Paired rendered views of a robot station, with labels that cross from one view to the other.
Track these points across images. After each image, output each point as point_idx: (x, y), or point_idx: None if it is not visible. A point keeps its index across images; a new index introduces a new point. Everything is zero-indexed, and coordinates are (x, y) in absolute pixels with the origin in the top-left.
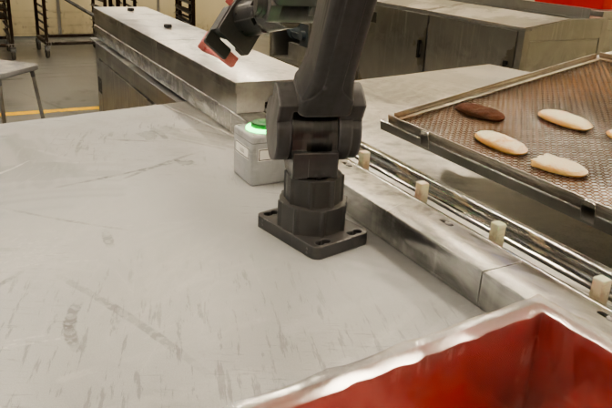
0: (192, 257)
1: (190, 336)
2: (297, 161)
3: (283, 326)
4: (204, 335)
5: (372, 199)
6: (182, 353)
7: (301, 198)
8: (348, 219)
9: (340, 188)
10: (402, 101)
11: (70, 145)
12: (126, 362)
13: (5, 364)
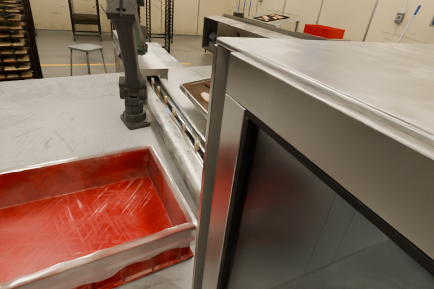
0: (93, 126)
1: (78, 148)
2: (125, 100)
3: (106, 147)
4: (82, 148)
5: (154, 113)
6: (73, 152)
7: (128, 111)
8: (150, 118)
9: (141, 109)
10: (206, 76)
11: (78, 86)
12: (57, 153)
13: (24, 151)
